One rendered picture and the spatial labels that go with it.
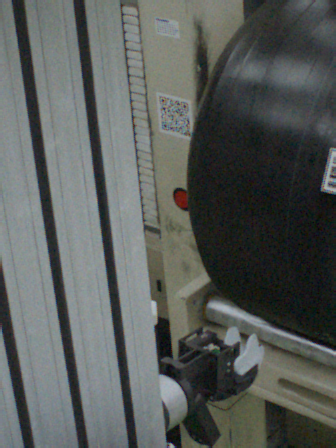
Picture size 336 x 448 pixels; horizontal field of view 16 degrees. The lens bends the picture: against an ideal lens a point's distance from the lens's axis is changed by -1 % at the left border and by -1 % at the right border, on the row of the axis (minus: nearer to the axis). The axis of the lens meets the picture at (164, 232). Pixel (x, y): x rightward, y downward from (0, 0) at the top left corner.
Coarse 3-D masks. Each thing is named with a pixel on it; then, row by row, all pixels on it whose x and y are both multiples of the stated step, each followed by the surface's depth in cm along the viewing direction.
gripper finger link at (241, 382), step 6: (246, 372) 176; (252, 372) 177; (234, 378) 175; (240, 378) 174; (246, 378) 175; (252, 378) 176; (234, 384) 174; (240, 384) 174; (246, 384) 174; (228, 390) 174; (234, 390) 173; (240, 390) 174
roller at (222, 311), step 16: (208, 304) 212; (224, 304) 210; (224, 320) 210; (240, 320) 208; (256, 320) 206; (272, 336) 204; (288, 336) 202; (304, 336) 200; (304, 352) 200; (320, 352) 198
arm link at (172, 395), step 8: (160, 376) 166; (160, 384) 164; (168, 384) 165; (176, 384) 165; (168, 392) 164; (176, 392) 164; (168, 400) 163; (176, 400) 164; (184, 400) 165; (168, 408) 163; (176, 408) 164; (184, 408) 165; (168, 416) 169; (176, 416) 164; (184, 416) 166; (176, 424) 166
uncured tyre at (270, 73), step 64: (320, 0) 180; (256, 64) 177; (320, 64) 171; (256, 128) 174; (320, 128) 168; (192, 192) 183; (256, 192) 175; (320, 192) 169; (256, 256) 179; (320, 256) 173; (320, 320) 181
